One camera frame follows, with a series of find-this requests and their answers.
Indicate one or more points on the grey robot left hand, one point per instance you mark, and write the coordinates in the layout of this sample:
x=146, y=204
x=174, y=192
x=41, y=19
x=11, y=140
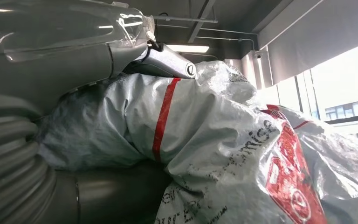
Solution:
x=58, y=55

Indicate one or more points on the white red-print courier package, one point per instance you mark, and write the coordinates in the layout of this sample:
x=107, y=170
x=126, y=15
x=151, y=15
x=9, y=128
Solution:
x=216, y=139

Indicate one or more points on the thin ceiling conduit pipe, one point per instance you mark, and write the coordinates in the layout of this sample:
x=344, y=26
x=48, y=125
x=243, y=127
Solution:
x=185, y=19

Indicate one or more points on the grey window roller blind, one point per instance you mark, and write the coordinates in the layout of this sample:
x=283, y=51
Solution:
x=315, y=40

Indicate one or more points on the dark ceiling rail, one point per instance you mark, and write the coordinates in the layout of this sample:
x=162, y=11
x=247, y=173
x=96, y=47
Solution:
x=201, y=18

